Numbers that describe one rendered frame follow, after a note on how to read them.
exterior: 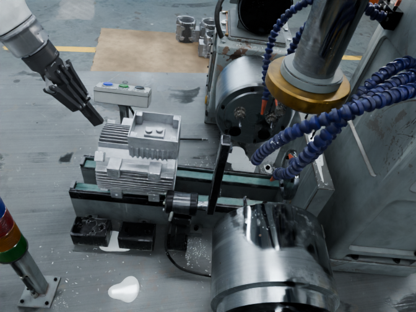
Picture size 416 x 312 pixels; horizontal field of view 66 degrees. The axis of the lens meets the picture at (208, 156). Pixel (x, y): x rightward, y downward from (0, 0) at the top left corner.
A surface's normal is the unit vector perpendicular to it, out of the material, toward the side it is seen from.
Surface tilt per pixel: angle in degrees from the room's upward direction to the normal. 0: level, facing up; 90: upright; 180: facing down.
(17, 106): 0
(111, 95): 69
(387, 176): 90
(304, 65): 90
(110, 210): 90
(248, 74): 17
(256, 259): 28
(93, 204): 90
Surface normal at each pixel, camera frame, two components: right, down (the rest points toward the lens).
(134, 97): 0.01, 0.43
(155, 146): -0.04, 0.73
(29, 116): 0.12, -0.68
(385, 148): -0.99, -0.11
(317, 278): 0.52, -0.58
